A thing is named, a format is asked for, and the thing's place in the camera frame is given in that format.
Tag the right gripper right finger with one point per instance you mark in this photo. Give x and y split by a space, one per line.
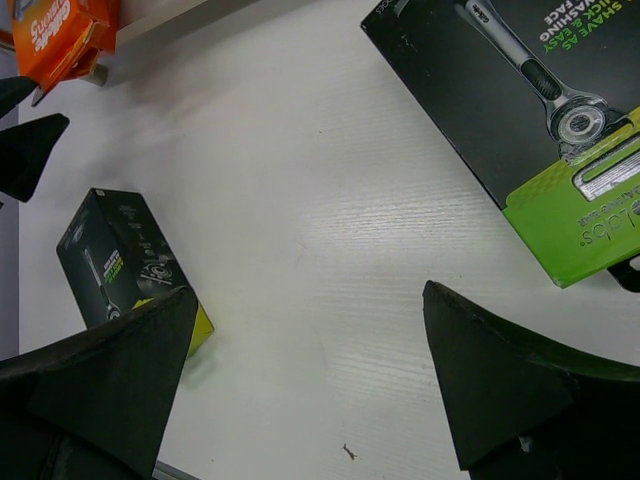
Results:
520 405

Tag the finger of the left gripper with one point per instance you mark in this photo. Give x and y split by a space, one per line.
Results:
14 90
25 151

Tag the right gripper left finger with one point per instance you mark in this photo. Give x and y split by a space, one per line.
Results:
95 405

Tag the black green razor box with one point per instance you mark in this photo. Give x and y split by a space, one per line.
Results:
540 99
115 256

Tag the white two-tier shelf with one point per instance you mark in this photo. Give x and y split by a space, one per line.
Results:
151 52

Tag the aluminium rail frame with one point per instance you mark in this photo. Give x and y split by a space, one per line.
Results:
163 471

